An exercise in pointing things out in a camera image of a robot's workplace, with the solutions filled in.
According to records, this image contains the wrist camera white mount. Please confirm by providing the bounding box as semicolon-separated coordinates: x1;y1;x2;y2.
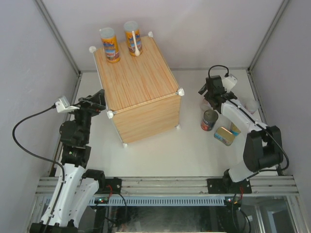
222;74;238;92
55;96;80;113

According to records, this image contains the blue slotted cable duct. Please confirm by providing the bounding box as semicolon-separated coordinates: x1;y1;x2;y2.
89;196;225;207

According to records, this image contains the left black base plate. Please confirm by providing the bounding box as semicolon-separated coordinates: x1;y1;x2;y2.
96;177;122;194

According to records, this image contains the dark tomato tin can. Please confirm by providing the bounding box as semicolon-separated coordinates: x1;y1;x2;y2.
201;109;218;132

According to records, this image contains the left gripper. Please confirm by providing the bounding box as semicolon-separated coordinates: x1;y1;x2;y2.
65;90;106;143

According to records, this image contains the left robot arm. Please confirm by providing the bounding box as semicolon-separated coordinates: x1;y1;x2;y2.
29;89;106;233

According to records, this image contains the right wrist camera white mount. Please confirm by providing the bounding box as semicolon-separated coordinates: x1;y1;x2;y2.
222;74;238;92

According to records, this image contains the rectangular blue gold tin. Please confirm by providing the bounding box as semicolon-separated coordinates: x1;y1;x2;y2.
229;122;241;136

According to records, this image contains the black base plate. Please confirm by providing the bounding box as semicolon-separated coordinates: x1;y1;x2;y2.
207;178;252;194
96;177;122;194

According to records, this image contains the aluminium mounting rail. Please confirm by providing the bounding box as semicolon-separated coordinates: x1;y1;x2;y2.
35;176;298;195

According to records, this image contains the wooden cube cabinet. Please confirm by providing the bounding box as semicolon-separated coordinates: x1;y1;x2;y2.
89;35;184;145

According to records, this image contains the yellow porridge can with spoon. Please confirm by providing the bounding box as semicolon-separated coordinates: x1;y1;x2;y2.
123;21;142;56

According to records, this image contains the left camera black cable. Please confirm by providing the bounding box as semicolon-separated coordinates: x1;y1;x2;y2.
12;104;66;229

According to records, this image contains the pink red porridge can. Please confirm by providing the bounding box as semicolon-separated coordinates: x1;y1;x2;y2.
200;98;213;112

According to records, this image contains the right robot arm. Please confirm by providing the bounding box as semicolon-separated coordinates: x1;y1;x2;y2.
199;75;289;194

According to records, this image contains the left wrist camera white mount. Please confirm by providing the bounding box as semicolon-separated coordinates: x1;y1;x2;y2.
55;96;80;113

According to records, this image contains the pink porridge can clear lid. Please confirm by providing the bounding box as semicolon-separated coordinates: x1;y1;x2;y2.
244;100;259;115

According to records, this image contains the flat rectangular fish tin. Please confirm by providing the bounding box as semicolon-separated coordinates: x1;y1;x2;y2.
214;127;235;146

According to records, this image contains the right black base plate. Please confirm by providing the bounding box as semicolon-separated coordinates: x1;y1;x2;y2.
207;178;252;194

